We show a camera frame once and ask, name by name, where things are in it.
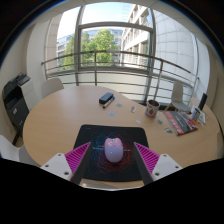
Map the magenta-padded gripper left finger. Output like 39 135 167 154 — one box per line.
40 142 93 185

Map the black and white office printer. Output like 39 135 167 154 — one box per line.
2 72 38 129

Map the black whiteboard eraser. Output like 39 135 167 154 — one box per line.
98 92 115 105

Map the black mouse pad, swirl print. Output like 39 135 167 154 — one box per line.
73 124 150 183

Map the metal balcony railing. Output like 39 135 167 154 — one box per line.
41 50 201 103

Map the black upright cylinder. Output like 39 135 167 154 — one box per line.
198 92 208 112

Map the red and black magazine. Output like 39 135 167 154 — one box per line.
162 110 199 137

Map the pink and lilac computer mouse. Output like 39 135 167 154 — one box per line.
104 136 125 163

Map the blue and white marker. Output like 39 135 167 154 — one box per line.
102 96 116 110

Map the green tree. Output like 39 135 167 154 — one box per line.
62 28 120 69

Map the white chair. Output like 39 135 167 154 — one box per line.
40 77 65 100
165 81 192 114
0 134 39 167

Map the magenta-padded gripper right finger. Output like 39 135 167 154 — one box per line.
132 142 184 185

